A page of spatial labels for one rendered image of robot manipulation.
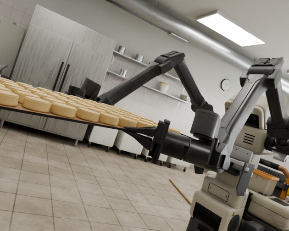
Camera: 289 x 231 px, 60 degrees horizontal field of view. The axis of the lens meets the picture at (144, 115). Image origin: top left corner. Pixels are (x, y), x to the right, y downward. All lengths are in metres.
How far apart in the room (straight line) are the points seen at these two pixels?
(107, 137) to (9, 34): 2.59
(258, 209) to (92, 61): 3.66
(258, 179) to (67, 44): 3.67
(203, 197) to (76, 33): 3.74
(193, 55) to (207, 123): 5.88
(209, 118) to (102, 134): 4.46
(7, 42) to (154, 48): 2.98
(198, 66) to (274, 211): 5.27
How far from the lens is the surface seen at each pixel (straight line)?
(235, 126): 0.72
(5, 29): 5.41
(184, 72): 1.28
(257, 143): 1.35
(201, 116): 0.59
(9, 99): 0.49
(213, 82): 6.81
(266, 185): 1.65
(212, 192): 1.45
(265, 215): 1.61
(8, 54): 5.37
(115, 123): 0.59
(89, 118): 0.55
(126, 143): 5.18
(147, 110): 5.93
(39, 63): 4.48
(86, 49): 4.56
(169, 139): 0.57
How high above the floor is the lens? 1.05
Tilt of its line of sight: 1 degrees down
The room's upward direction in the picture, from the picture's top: 19 degrees clockwise
